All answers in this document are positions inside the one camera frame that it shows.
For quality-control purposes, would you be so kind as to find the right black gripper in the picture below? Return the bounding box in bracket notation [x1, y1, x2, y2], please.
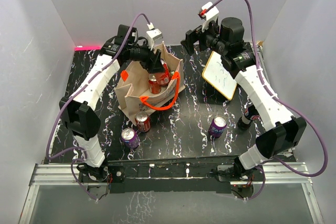
[181, 18, 228, 56]

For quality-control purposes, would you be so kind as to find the canvas bag with orange handles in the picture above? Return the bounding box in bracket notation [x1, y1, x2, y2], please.
[114, 42, 185, 124]

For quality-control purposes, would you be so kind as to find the pink marker pen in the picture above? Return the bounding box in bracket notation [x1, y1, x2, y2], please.
[74, 46, 101, 51]

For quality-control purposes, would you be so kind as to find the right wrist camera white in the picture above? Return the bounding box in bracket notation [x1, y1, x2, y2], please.
[198, 2, 219, 32]

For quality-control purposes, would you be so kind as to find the red coke can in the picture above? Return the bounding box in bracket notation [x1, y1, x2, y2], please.
[135, 111, 151, 132]
[148, 74, 161, 94]
[156, 59, 171, 86]

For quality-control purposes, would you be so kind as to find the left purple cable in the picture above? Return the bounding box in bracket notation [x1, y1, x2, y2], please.
[45, 13, 153, 201]

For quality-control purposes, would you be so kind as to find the purple fanta can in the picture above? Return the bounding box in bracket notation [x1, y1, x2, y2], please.
[121, 128, 140, 149]
[208, 116, 227, 138]

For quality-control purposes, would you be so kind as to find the purple Fanta can front right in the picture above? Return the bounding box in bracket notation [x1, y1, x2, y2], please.
[208, 116, 227, 138]

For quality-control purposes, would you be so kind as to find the dark Pepsi bottle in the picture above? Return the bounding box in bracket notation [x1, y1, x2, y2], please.
[237, 104, 260, 130]

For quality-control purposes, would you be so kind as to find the purple Fanta can front left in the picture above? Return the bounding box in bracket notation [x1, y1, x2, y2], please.
[121, 128, 140, 149]

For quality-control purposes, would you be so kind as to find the small whiteboard with orange frame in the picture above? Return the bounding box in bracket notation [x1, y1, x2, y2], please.
[202, 51, 237, 100]

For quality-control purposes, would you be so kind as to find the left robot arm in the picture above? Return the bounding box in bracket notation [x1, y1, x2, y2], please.
[60, 24, 164, 182]

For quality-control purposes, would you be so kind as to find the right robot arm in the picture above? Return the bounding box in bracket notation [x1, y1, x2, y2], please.
[181, 17, 307, 180]

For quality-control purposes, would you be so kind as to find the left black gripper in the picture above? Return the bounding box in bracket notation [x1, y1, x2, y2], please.
[127, 39, 165, 73]

